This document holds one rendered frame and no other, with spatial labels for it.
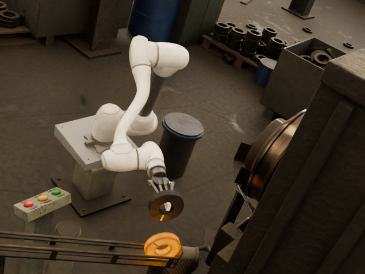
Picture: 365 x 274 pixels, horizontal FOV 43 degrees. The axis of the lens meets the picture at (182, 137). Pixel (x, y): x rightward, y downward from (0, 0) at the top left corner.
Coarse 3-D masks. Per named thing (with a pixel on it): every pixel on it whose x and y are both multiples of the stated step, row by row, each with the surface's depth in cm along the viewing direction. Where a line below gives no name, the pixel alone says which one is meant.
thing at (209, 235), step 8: (240, 144) 282; (248, 144) 282; (240, 152) 285; (248, 152) 285; (240, 160) 289; (240, 168) 281; (240, 176) 263; (248, 176) 263; (240, 184) 281; (232, 200) 289; (240, 200) 283; (232, 208) 287; (240, 208) 286; (224, 216) 298; (232, 216) 290; (224, 224) 294; (208, 232) 313; (216, 232) 315; (208, 240) 306
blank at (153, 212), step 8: (160, 192) 192; (168, 192) 192; (176, 192) 194; (152, 200) 192; (160, 200) 191; (168, 200) 193; (176, 200) 194; (152, 208) 193; (160, 208) 198; (176, 208) 196; (152, 216) 196; (160, 216) 197; (168, 216) 198; (176, 216) 199
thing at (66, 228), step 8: (64, 224) 215; (72, 224) 216; (56, 232) 210; (64, 232) 211; (72, 232) 212; (80, 232) 215; (48, 264) 224; (56, 264) 218; (64, 264) 218; (72, 264) 224; (48, 272) 225; (56, 272) 221; (64, 272) 222
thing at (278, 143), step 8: (304, 112) 193; (296, 120) 188; (288, 128) 185; (296, 128) 185; (280, 136) 184; (288, 136) 183; (272, 144) 184; (280, 144) 183; (264, 152) 184; (272, 152) 183; (280, 152) 182; (264, 160) 185; (272, 160) 183; (256, 168) 186; (264, 168) 185; (256, 176) 188; (264, 176) 186; (248, 184) 192; (256, 184) 190; (248, 192) 198; (256, 192) 193
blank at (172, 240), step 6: (156, 234) 192; (162, 234) 191; (168, 234) 192; (174, 234) 194; (150, 240) 191; (156, 240) 190; (162, 240) 191; (168, 240) 191; (174, 240) 192; (144, 246) 194; (150, 246) 191; (156, 246) 192; (168, 246) 198; (174, 246) 195; (180, 246) 196; (150, 252) 193; (156, 252) 196; (162, 252) 197; (168, 252) 196; (174, 252) 197; (156, 258) 197
